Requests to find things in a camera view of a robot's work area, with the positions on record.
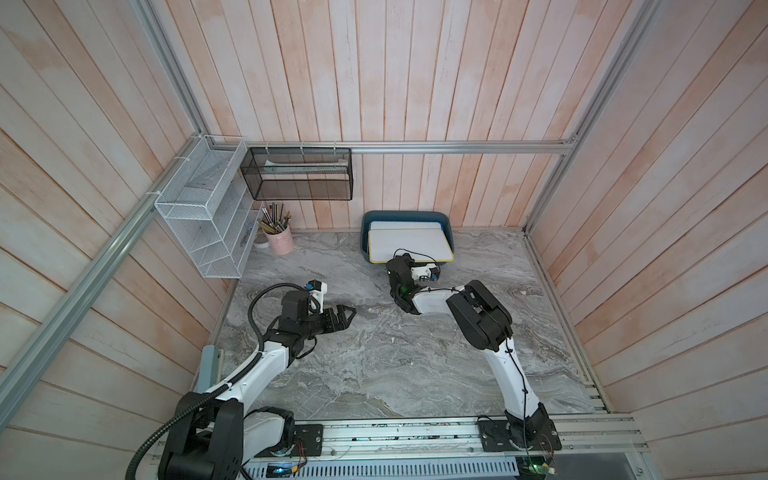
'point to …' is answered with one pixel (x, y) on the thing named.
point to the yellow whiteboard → (425, 245)
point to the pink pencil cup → (281, 243)
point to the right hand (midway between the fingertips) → (399, 249)
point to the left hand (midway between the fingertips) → (344, 316)
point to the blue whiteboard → (406, 225)
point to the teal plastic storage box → (407, 216)
